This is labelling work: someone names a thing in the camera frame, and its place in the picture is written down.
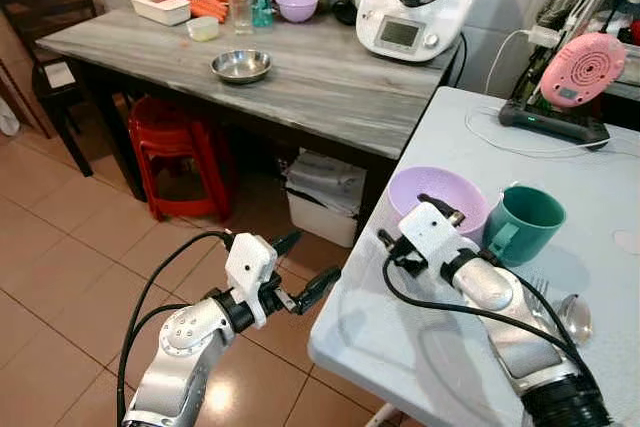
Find stainless steel bowl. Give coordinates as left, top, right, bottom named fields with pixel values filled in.
left=209, top=48, right=274, bottom=86

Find grey wood-look table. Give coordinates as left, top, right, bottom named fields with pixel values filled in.
left=36, top=7, right=466, bottom=238

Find small purple bowl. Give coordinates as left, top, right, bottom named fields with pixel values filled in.
left=274, top=0, right=320, bottom=25

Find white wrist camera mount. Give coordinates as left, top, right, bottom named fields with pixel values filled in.
left=398, top=201, right=480, bottom=269
left=224, top=233, right=279, bottom=329

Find white rectangular handled container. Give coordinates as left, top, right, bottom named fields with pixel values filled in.
left=116, top=0, right=192, bottom=27

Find green plastic mug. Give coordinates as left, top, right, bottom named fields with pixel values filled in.
left=482, top=183, right=568, bottom=269

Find orange carrots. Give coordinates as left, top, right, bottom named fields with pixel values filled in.
left=189, top=0, right=230, bottom=24

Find white paper tag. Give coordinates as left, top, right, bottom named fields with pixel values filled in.
left=44, top=61, right=77, bottom=89

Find clear plastic container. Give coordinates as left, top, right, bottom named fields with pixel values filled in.
left=614, top=42, right=640, bottom=85

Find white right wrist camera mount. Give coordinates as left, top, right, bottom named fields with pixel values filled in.
left=398, top=201, right=480, bottom=269

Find black round pot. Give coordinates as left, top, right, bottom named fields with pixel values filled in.
left=331, top=0, right=360, bottom=27

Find white storage box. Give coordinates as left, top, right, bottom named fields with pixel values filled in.
left=284, top=151, right=367, bottom=249

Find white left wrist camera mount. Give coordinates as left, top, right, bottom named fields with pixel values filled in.
left=224, top=233, right=279, bottom=329

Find black appliance power cord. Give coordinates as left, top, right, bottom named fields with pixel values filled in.
left=444, top=31, right=470, bottom=89

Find white power adapter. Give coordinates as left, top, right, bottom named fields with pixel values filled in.
left=527, top=24, right=562, bottom=49

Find red plastic stool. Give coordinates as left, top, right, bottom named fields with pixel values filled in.
left=126, top=96, right=237, bottom=224

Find large purple plastic bowl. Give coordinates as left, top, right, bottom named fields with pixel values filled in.
left=387, top=166, right=492, bottom=244

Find black charging base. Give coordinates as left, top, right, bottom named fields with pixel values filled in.
left=498, top=75, right=612, bottom=149

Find pink round appliance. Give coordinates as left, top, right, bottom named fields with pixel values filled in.
left=537, top=31, right=629, bottom=111

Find white kitchen food processor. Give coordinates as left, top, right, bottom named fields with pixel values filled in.
left=355, top=0, right=490, bottom=64

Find clear drinking glass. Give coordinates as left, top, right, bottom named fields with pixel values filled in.
left=227, top=0, right=256, bottom=34

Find white folding table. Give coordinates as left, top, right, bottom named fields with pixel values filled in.
left=307, top=85, right=640, bottom=427

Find steel fork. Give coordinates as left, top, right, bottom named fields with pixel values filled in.
left=524, top=276, right=552, bottom=305

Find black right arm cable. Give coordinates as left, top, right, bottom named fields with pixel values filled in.
left=381, top=255, right=593, bottom=380

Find steel spoon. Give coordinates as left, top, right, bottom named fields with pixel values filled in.
left=555, top=293, right=595, bottom=350

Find small pale cup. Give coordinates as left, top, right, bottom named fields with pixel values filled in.
left=185, top=15, right=222, bottom=44

